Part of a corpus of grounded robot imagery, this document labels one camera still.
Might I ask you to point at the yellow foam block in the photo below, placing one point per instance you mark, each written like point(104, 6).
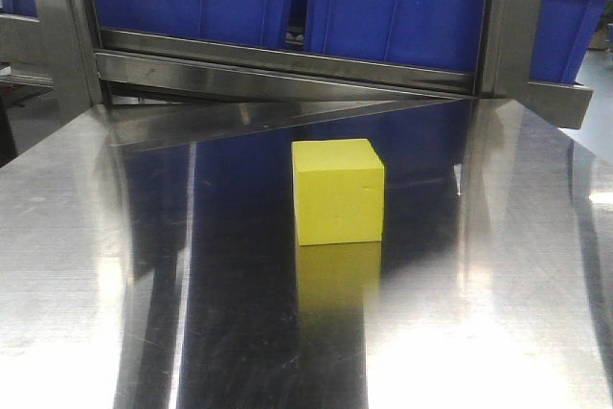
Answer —
point(338, 191)

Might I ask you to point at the stainless steel shelf rack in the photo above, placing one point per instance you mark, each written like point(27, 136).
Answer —
point(64, 48)

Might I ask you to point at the blue plastic bin right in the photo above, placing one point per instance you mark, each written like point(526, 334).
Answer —
point(445, 34)

